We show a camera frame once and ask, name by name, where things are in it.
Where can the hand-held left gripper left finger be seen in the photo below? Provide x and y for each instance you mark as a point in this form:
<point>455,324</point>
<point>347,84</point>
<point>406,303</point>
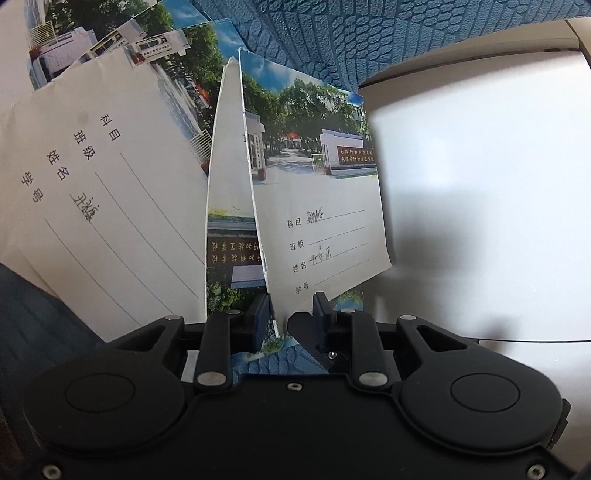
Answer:
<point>261,323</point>

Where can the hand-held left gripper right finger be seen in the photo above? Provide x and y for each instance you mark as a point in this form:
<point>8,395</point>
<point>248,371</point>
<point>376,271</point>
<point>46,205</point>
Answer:
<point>322,318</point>

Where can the blue textured seat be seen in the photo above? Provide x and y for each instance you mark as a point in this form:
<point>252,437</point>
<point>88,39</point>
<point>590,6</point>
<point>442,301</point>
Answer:
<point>415,37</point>

